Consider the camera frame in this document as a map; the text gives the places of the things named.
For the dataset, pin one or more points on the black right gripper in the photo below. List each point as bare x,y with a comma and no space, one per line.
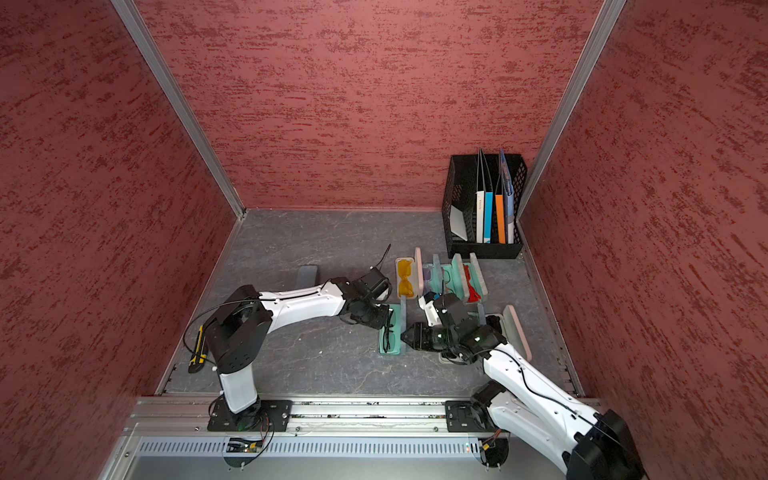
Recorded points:
420,337

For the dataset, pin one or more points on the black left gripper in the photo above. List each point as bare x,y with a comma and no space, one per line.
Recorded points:
380,320

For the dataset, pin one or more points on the grey case with black glasses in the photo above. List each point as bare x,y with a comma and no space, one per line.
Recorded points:
390,342

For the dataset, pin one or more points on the pink case with tortoise sunglasses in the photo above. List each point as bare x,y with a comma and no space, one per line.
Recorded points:
479,335

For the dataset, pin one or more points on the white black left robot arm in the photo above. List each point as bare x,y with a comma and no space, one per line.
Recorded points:
232,333

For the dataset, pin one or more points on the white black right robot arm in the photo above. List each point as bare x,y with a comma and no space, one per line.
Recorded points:
580,441

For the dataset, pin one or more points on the pink case with yellow glasses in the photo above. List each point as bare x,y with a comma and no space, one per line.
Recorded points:
410,278

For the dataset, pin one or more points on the case with red lining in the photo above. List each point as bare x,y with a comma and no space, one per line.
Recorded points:
477,289

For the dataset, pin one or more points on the case with clear yellow glasses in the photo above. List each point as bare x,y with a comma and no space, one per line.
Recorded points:
514,333

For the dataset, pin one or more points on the grey case with purple glasses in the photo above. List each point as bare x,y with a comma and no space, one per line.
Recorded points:
433,276

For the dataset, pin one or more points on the orange book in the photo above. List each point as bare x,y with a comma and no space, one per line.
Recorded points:
499,210

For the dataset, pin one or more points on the black mesh file holder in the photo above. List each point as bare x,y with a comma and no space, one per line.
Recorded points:
459,211

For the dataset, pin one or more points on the cyan book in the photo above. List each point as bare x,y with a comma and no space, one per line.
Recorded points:
488,202

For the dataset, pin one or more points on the white book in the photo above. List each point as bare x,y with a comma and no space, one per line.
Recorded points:
479,198

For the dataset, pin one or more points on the blue book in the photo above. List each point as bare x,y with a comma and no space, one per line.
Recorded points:
507,189

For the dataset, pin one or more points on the yellow black utility knife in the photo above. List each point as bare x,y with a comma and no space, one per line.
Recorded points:
199,353

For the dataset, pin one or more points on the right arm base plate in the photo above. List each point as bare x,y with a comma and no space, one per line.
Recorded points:
468,416

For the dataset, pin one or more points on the aluminium front rail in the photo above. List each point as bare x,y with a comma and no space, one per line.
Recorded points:
326,438

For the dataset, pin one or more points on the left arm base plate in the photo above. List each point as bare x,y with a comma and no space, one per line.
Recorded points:
264,416

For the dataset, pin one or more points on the aluminium corner post right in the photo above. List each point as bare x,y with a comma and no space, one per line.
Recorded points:
603,26

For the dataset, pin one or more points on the aluminium corner post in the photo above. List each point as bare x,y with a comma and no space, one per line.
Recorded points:
603,26
142,38

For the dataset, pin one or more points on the aluminium corner post left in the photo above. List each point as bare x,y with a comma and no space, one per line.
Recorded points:
142,38

